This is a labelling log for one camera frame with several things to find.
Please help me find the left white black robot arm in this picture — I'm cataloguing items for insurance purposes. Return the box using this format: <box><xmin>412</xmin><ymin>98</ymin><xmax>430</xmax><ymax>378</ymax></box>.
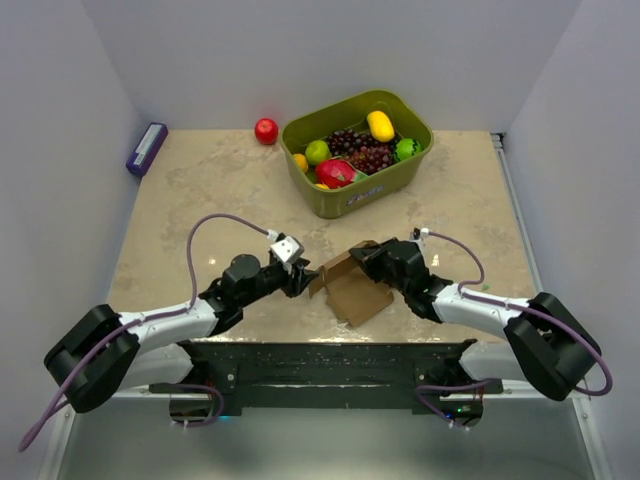
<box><xmin>44</xmin><ymin>253</ymin><xmax>319</xmax><ymax>413</ymax></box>

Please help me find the brown cardboard paper box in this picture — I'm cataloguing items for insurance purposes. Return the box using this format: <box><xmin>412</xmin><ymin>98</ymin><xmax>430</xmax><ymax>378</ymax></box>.
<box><xmin>308</xmin><ymin>251</ymin><xmax>394</xmax><ymax>328</ymax></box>

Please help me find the olive green plastic bin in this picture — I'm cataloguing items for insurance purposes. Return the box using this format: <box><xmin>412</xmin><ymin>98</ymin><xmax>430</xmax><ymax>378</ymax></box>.
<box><xmin>279</xmin><ymin>89</ymin><xmax>434</xmax><ymax>219</ymax></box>

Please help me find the red dragon fruit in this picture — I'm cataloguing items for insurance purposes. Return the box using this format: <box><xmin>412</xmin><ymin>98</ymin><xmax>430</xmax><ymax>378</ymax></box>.
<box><xmin>315</xmin><ymin>158</ymin><xmax>358</xmax><ymax>189</ymax></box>

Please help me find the purple white rectangular box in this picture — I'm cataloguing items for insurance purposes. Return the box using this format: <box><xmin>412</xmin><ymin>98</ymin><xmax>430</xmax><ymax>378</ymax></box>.
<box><xmin>126</xmin><ymin>122</ymin><xmax>169</xmax><ymax>178</ymax></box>

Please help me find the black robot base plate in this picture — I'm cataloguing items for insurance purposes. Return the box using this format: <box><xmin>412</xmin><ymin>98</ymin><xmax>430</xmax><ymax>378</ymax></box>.
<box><xmin>151</xmin><ymin>340</ymin><xmax>503</xmax><ymax>425</ymax></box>

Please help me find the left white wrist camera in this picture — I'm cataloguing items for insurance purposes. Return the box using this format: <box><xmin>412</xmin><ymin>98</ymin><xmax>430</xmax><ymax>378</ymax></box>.
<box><xmin>270</xmin><ymin>235</ymin><xmax>304</xmax><ymax>264</ymax></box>

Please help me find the small orange fruit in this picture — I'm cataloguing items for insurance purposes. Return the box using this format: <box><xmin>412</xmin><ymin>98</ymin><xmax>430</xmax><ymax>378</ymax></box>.
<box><xmin>293</xmin><ymin>153</ymin><xmax>309</xmax><ymax>173</ymax></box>

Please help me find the red apple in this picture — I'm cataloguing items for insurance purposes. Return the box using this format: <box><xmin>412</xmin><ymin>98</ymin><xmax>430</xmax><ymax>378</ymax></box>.
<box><xmin>254</xmin><ymin>117</ymin><xmax>279</xmax><ymax>145</ymax></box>

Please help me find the dark purple grape bunch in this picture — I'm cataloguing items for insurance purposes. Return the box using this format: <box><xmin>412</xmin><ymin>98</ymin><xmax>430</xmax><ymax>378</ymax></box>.
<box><xmin>325</xmin><ymin>129</ymin><xmax>395</xmax><ymax>175</ymax></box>

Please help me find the small green watermelon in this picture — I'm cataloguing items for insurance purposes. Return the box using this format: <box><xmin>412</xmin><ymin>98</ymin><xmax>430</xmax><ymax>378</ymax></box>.
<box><xmin>393</xmin><ymin>138</ymin><xmax>423</xmax><ymax>163</ymax></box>

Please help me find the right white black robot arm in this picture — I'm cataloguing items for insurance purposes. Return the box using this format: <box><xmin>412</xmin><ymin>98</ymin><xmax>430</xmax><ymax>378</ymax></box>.
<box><xmin>349</xmin><ymin>238</ymin><xmax>602</xmax><ymax>401</ymax></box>

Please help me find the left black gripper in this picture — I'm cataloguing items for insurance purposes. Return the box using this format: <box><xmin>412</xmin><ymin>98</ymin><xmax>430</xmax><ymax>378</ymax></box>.
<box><xmin>239</xmin><ymin>258</ymin><xmax>318</xmax><ymax>309</ymax></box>

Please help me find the yellow mango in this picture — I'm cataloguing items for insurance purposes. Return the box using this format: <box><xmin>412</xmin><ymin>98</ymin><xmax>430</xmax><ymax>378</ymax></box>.
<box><xmin>366</xmin><ymin>110</ymin><xmax>395</xmax><ymax>143</ymax></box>

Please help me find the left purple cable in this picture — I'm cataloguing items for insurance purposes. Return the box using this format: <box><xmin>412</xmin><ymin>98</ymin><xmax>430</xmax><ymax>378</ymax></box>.
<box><xmin>17</xmin><ymin>213</ymin><xmax>274</xmax><ymax>454</ymax></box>

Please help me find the green lime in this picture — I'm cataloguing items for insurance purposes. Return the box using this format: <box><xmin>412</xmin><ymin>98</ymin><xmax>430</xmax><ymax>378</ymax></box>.
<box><xmin>305</xmin><ymin>140</ymin><xmax>332</xmax><ymax>167</ymax></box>

